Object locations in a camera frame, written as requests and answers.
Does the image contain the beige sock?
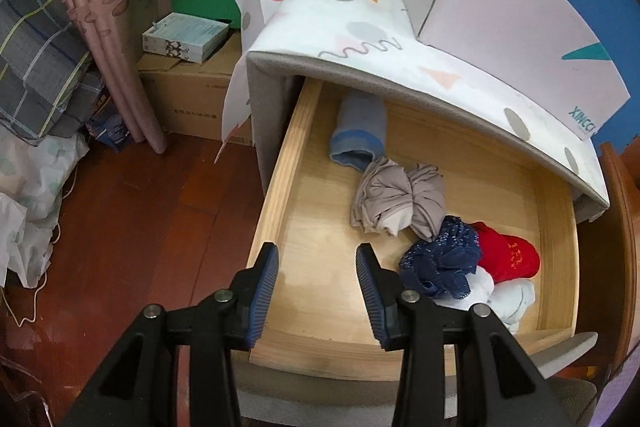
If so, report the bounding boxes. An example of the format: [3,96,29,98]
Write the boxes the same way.
[350,157,446,240]

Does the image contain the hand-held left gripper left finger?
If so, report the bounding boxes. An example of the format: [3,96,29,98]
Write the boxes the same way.
[57,242,280,427]

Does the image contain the red knitted sock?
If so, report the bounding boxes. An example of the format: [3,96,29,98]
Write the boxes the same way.
[470,222,541,283]

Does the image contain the white patterned cover sheet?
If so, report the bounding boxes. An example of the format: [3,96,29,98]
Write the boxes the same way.
[221,0,611,208]

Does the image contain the person's right leg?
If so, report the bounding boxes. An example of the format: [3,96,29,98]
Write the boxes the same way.
[545,379,598,427]

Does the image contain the pink leaf-print curtain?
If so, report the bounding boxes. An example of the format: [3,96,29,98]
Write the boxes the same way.
[42,0,168,154]

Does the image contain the blue grey sock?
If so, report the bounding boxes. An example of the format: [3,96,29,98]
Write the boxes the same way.
[327,92,388,170]

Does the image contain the white floral cloth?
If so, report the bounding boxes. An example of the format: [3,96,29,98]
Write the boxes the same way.
[0,127,91,288]

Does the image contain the white socks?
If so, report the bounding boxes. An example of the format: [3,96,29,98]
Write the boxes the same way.
[435,267,536,335]

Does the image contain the brown cardboard box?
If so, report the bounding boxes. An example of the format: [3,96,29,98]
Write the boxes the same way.
[136,32,256,142]

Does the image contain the navy sock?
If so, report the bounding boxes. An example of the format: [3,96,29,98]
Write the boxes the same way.
[398,216,483,300]

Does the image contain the small blue white box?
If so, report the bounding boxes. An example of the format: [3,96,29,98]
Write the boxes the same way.
[141,12,230,62]

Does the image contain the blue plastic package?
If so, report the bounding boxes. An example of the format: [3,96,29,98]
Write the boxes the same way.
[87,112,133,152]

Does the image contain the thin white cable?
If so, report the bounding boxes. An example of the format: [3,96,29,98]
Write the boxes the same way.
[0,177,76,328]

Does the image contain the orange wooden furniture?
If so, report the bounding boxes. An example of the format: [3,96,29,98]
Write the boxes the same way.
[575,142,640,383]

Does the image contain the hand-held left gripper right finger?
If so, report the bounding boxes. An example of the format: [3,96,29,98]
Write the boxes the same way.
[355,243,551,427]

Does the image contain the white XINCCI box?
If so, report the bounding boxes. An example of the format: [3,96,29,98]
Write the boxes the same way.
[394,0,632,142]

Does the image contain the grey plaid quilt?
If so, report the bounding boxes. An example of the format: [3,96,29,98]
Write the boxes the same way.
[0,0,106,140]

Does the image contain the wooden drawer with grey front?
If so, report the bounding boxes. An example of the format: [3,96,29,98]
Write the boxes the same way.
[235,77,598,427]

